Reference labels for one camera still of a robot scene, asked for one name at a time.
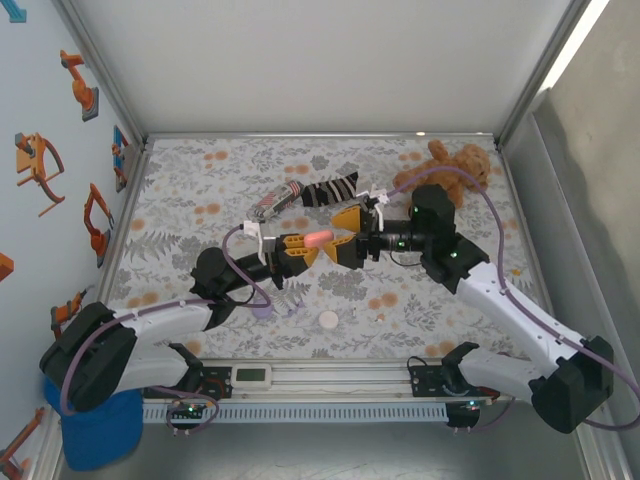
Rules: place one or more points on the blue bin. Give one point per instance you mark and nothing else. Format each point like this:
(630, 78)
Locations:
(100, 440)

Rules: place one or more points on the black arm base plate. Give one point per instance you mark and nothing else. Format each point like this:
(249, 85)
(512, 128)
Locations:
(215, 385)
(425, 380)

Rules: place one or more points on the aluminium frame bar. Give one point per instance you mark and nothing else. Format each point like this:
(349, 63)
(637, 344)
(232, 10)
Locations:
(521, 215)
(320, 135)
(113, 250)

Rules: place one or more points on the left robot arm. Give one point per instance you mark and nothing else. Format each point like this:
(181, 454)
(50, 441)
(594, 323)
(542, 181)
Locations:
(165, 322)

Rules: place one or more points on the white round charging case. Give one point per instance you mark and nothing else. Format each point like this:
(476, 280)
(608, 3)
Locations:
(328, 320)

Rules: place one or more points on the pink earbud charging case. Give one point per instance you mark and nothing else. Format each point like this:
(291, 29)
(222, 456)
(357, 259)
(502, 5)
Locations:
(320, 239)

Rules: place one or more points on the black white striped sock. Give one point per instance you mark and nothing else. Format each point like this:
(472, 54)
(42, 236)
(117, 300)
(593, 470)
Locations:
(332, 190)

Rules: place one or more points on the orange block wall sticker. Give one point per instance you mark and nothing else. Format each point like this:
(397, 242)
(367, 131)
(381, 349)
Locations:
(5, 267)

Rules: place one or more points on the white digital display unit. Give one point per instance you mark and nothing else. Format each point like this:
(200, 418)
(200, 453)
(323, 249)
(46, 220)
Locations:
(250, 376)

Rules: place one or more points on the orange frame wall sticker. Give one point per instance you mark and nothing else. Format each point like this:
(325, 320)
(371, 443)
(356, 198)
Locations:
(20, 445)

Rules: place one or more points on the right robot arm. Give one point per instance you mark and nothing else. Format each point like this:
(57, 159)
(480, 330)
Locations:
(500, 302)

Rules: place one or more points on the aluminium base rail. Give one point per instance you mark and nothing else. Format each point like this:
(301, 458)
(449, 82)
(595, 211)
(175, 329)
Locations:
(340, 380)

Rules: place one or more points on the aluminium frame post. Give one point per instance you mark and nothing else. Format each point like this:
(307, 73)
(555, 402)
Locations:
(545, 70)
(600, 445)
(100, 70)

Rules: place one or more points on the purple earbud charging case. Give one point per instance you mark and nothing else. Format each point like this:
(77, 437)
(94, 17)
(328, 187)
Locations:
(261, 312)

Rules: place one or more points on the brown teddy bear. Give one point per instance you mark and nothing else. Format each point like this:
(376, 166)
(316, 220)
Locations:
(450, 172)

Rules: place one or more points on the orange claw gripper sticker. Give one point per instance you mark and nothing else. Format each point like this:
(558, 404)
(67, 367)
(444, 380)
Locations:
(32, 160)

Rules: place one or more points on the blue orange gantry sticker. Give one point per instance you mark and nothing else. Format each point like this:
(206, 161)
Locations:
(120, 160)

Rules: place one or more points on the blue shape wall sticker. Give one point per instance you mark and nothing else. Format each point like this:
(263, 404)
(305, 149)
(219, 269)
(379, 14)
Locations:
(15, 10)

